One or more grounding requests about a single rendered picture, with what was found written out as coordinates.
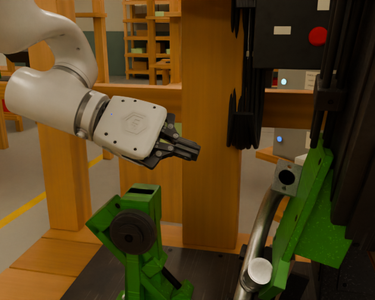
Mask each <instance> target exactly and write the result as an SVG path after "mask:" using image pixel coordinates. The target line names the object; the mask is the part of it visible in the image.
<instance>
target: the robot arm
mask: <svg viewBox="0 0 375 300"><path fill-rule="evenodd" d="M43 40H44V41H45V42H46V43H47V45H48V46H49V48H50V49H51V51H52V53H53V55H54V58H55V63H54V65H53V67H52V68H51V69H50V70H48V71H38V70H35V69H32V68H29V67H22V68H19V69H18V70H16V71H15V72H14V73H13V74H12V76H11V77H10V79H9V81H8V83H7V86H6V89H5V96H4V100H5V105H6V108H7V109H8V110H9V111H10V112H11V113H14V114H17V115H20V116H22V117H25V118H28V119H31V120H33V121H37V122H38V123H42V124H44V125H47V126H50V127H53V128H55V129H58V130H61V131H64V132H66V133H69V134H71V135H75V136H77V137H80V138H82V139H84V140H89V141H94V143H95V144H97V145H98V146H100V147H101V148H103V149H104V150H106V151H108V152H110V153H112V154H114V155H116V156H118V157H120V158H122V159H124V160H126V161H129V162H131V163H134V164H136V165H140V166H145V167H147V168H148V169H150V170H153V169H154V168H155V167H156V166H157V164H158V163H159V161H160V160H163V159H165V158H168V157H172V156H175V157H179V158H181V159H184V160H187V161H191V160H192V161H196V160H197V158H198V155H199V152H200V150H201V146H200V145H197V143H196V142H194V141H191V140H188V139H185V138H183V137H180V136H179V133H178V132H177V130H176V129H175V127H174V123H175V117H176V116H175V114H173V113H168V112H167V110H166V109H165V108H164V107H162V106H160V105H157V104H153V103H150V102H146V101H142V100H139V99H135V98H128V97H124V96H113V97H112V98H111V99H110V98H109V96H108V95H106V94H103V93H100V92H97V91H95V90H92V87H93V85H94V84H95V82H96V80H97V77H98V65H97V63H96V59H95V56H94V54H93V52H92V49H91V47H90V45H89V42H88V40H87V39H86V36H85V34H84V33H83V32H82V30H81V29H80V27H79V26H78V25H77V24H76V23H74V22H73V21H71V20H70V19H68V18H66V17H65V16H62V15H59V14H56V13H53V12H49V11H45V10H43V9H41V8H39V7H38V6H37V5H36V3H35V1H34V0H0V53H2V54H13V53H17V52H20V51H23V50H25V49H27V48H29V47H31V46H33V45H34V44H36V43H38V42H41V41H43ZM166 123H167V127H166ZM161 139H163V140H165V141H167V142H169V143H171V144H169V143H164V142H160V140H161Z"/></svg>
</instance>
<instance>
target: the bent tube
mask: <svg viewBox="0 0 375 300"><path fill-rule="evenodd" d="M288 166H290V167H291V168H288ZM302 168H303V166H301V165H298V164H294V163H292V162H289V161H285V160H282V159H278V161H277V165H276V169H275V172H274V176H273V180H272V183H271V185H270V186H269V188H268V189H267V191H266V193H265V195H264V198H263V200H262V203H261V205H260V208H259V210H258V213H257V216H256V219H255V222H254V225H253V228H252V232H251V235H250V238H249V242H248V246H247V249H246V253H245V257H244V260H243V264H242V268H241V271H240V275H241V273H242V272H243V271H244V269H246V268H248V265H249V263H250V262H251V261H252V260H253V259H255V258H262V257H263V252H264V247H265V243H266V240H267V236H268V233H269V230H270V226H271V224H272V221H273V218H274V215H275V213H276V211H277V208H278V206H279V204H280V202H281V200H282V199H283V197H284V196H285V195H286V196H290V197H292V198H295V197H296V193H297V190H298V185H299V181H300V177H301V173H302ZM239 277H240V276H239ZM252 297H253V293H250V292H247V291H245V290H244V289H243V288H242V287H241V285H240V281H239V280H238V283H237V286H236V291H235V295H234V298H233V300H252Z"/></svg>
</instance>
